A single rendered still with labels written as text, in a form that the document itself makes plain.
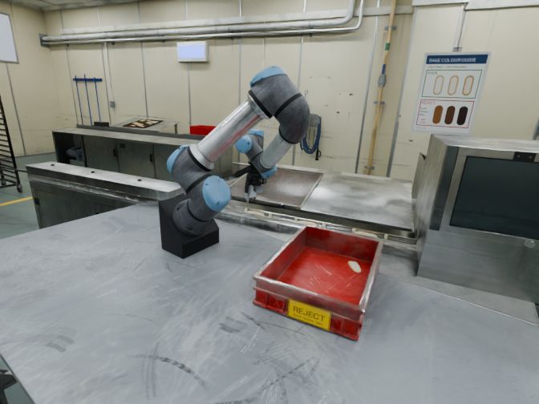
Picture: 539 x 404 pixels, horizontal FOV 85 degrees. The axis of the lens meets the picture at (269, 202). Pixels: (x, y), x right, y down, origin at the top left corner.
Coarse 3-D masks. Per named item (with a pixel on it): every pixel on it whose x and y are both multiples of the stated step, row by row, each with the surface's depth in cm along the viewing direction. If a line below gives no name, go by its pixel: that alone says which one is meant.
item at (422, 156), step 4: (420, 152) 323; (424, 152) 329; (420, 156) 332; (424, 156) 315; (420, 160) 327; (424, 160) 289; (420, 164) 320; (416, 168) 356; (420, 168) 313; (416, 172) 348; (420, 172) 306; (416, 176) 340; (420, 176) 300; (416, 180) 333; (420, 180) 293; (416, 184) 325; (412, 188) 363; (416, 188) 318; (412, 192) 355; (416, 192) 311; (412, 196) 347; (416, 196) 305
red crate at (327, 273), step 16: (304, 256) 119; (320, 256) 120; (336, 256) 121; (288, 272) 107; (304, 272) 108; (320, 272) 108; (336, 272) 109; (352, 272) 109; (368, 272) 110; (304, 288) 98; (320, 288) 99; (336, 288) 99; (352, 288) 100; (256, 304) 89; (272, 304) 87; (288, 304) 83; (336, 320) 79; (352, 336) 77
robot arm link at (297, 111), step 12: (288, 108) 94; (300, 108) 94; (288, 120) 95; (300, 120) 96; (288, 132) 99; (300, 132) 99; (276, 144) 111; (288, 144) 107; (264, 156) 123; (276, 156) 117; (264, 168) 130; (276, 168) 133
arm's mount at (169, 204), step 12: (168, 204) 116; (168, 216) 113; (168, 228) 114; (216, 228) 125; (168, 240) 116; (180, 240) 111; (192, 240) 116; (204, 240) 121; (216, 240) 127; (180, 252) 113; (192, 252) 117
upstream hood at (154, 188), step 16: (48, 176) 200; (64, 176) 193; (80, 176) 187; (96, 176) 186; (112, 176) 188; (128, 176) 190; (128, 192) 175; (144, 192) 170; (160, 192) 164; (176, 192) 169
